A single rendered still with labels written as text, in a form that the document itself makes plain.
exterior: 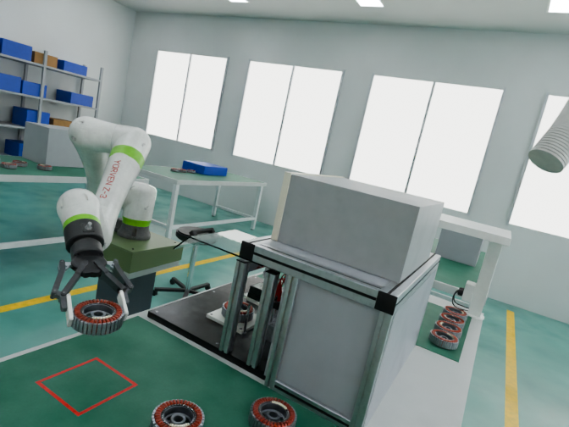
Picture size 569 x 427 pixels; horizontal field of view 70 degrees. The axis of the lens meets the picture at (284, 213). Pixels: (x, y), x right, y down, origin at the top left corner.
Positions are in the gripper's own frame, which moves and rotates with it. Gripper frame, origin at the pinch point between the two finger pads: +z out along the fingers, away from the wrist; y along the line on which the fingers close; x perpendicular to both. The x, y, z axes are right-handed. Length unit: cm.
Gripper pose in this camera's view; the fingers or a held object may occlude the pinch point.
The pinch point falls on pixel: (97, 313)
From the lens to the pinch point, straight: 105.9
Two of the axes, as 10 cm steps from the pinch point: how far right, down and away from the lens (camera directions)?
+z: 4.1, 7.1, -5.7
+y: 7.7, 0.5, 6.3
